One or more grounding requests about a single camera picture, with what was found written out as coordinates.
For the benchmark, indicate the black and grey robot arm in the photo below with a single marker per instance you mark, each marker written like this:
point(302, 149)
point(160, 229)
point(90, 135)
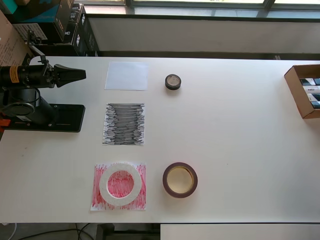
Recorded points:
point(25, 77)

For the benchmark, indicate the small black white carton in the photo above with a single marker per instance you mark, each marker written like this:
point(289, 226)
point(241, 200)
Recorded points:
point(315, 105)
point(311, 89)
point(308, 81)
point(313, 97)

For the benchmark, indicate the black table leg frame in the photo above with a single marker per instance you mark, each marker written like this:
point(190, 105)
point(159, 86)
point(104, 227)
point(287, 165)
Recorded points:
point(105, 232)

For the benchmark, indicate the small plain teal box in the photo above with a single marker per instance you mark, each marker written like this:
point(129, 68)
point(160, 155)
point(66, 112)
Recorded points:
point(7, 6)

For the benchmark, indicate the open brown cardboard tray box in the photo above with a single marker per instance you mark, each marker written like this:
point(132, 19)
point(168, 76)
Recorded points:
point(292, 87)

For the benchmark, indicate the black and teal carton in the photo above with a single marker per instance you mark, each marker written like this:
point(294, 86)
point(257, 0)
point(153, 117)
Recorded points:
point(37, 12)

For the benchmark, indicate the red 3M tape roll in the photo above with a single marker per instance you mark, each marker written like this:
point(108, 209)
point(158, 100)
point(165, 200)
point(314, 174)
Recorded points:
point(165, 186)

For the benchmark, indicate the wide white tape roll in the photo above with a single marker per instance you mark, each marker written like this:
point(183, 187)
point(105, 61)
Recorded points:
point(103, 186)

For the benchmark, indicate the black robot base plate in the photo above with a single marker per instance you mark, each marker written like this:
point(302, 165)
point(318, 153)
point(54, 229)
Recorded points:
point(72, 120)

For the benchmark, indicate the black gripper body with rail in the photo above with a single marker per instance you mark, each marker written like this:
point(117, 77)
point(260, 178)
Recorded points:
point(47, 76)

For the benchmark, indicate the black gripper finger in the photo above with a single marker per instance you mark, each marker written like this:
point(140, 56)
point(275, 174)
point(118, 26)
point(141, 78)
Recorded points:
point(67, 74)
point(72, 82)

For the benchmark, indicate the narrow black printed box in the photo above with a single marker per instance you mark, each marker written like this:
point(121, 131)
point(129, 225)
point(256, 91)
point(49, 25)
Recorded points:
point(72, 25)

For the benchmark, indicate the long black printed box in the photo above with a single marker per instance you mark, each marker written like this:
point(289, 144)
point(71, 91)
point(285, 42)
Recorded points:
point(87, 37)

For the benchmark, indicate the small black tape roll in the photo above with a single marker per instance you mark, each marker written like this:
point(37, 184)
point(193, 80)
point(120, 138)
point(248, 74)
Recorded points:
point(173, 88)

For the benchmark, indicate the black scribbled paper sheet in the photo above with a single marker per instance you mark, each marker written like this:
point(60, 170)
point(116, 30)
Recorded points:
point(125, 125)

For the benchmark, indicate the red scribbled paper sheet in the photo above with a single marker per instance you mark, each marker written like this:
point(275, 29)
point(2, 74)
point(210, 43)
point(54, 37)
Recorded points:
point(140, 200)

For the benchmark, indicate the orange table clamp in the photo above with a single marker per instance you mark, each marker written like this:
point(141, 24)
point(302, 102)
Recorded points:
point(5, 123)

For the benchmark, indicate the blank white paper sheet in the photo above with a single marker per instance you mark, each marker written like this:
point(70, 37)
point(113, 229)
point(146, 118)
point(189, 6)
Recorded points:
point(125, 76)

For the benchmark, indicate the large GX760A cardboard box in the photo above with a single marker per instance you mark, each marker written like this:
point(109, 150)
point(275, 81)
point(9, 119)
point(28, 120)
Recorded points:
point(10, 50)

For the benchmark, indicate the wrist camera board on bracket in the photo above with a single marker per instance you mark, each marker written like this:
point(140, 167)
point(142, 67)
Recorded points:
point(35, 40)

